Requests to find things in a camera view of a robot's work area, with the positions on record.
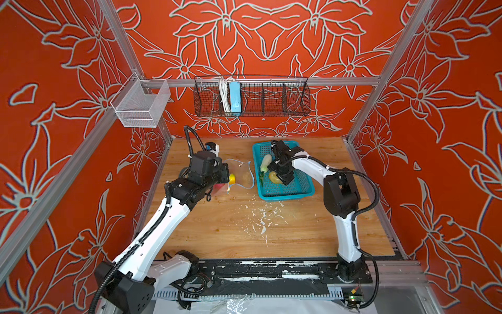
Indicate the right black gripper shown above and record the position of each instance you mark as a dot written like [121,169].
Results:
[285,178]

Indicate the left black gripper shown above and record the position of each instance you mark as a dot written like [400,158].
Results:
[223,167]

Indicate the yellow potato toy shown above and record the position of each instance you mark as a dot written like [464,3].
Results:
[273,177]

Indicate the clear zip top bag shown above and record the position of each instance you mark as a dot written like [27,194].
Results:
[245,179]

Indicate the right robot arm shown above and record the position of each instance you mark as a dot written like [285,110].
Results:
[341,199]

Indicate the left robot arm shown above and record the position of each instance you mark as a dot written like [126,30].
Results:
[130,281]

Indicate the white radish toy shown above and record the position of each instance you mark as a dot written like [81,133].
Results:
[267,159]

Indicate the teal plastic basket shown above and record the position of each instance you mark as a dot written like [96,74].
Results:
[300,187]

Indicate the light blue box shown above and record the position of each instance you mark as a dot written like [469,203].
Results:
[235,97]

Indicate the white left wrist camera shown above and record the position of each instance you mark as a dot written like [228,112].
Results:
[213,148]

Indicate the black wire wall basket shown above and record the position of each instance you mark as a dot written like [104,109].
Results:
[261,96]

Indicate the clear plastic wall bin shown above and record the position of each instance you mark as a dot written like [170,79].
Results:
[140,103]

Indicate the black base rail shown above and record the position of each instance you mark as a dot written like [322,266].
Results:
[274,278]

